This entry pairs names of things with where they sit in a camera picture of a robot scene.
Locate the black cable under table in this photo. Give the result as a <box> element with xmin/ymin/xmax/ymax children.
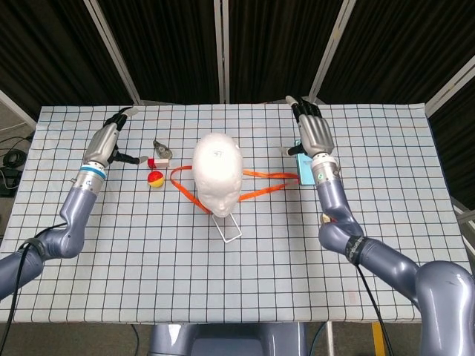
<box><xmin>128</xmin><ymin>323</ymin><xmax>142</xmax><ymax>356</ymax></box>

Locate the clear white-framed badge holder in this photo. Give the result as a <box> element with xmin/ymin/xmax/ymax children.
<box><xmin>212</xmin><ymin>211</ymin><xmax>243</xmax><ymax>244</ymax></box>

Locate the grey metal clip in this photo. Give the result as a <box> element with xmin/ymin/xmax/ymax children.
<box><xmin>152</xmin><ymin>139</ymin><xmax>174</xmax><ymax>159</ymax></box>

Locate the white foam mannequin head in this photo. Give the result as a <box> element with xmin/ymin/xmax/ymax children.
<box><xmin>191</xmin><ymin>133</ymin><xmax>245</xmax><ymax>217</ymax></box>

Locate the teal smartphone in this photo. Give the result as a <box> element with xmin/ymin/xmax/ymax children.
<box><xmin>295</xmin><ymin>139</ymin><xmax>316</xmax><ymax>186</ymax></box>

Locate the grey robot torso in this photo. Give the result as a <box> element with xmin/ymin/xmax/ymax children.
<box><xmin>148</xmin><ymin>321</ymin><xmax>309</xmax><ymax>356</ymax></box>

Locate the black screen panel white frame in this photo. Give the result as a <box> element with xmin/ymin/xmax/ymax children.
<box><xmin>0</xmin><ymin>0</ymin><xmax>131</xmax><ymax>122</ymax></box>
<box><xmin>220</xmin><ymin>0</ymin><xmax>356</xmax><ymax>105</ymax></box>
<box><xmin>309</xmin><ymin>0</ymin><xmax>475</xmax><ymax>108</ymax></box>
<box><xmin>425</xmin><ymin>55</ymin><xmax>475</xmax><ymax>203</ymax></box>
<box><xmin>88</xmin><ymin>0</ymin><xmax>226</xmax><ymax>105</ymax></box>

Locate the black coiled cable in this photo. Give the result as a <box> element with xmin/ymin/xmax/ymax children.
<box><xmin>2</xmin><ymin>148</ymin><xmax>27</xmax><ymax>168</ymax></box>

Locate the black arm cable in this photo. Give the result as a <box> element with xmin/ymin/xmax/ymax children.
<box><xmin>3</xmin><ymin>222</ymin><xmax>71</xmax><ymax>356</ymax></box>
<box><xmin>354</xmin><ymin>261</ymin><xmax>396</xmax><ymax>356</ymax></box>

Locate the left five-finger robot hand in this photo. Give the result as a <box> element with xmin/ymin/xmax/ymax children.
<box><xmin>82</xmin><ymin>106</ymin><xmax>149</xmax><ymax>170</ymax></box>

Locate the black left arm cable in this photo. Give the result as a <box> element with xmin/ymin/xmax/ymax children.
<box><xmin>3</xmin><ymin>222</ymin><xmax>71</xmax><ymax>356</ymax></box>

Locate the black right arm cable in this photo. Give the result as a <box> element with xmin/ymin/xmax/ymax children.
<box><xmin>354</xmin><ymin>261</ymin><xmax>396</xmax><ymax>356</ymax></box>

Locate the right five-finger robot hand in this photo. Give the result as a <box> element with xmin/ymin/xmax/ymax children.
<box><xmin>279</xmin><ymin>95</ymin><xmax>335</xmax><ymax>158</ymax></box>

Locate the black power adapter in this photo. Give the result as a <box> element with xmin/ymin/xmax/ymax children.
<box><xmin>0</xmin><ymin>167</ymin><xmax>22</xmax><ymax>197</ymax></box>

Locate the orange lanyard strap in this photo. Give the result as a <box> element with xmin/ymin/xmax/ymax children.
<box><xmin>170</xmin><ymin>165</ymin><xmax>300</xmax><ymax>215</ymax></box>

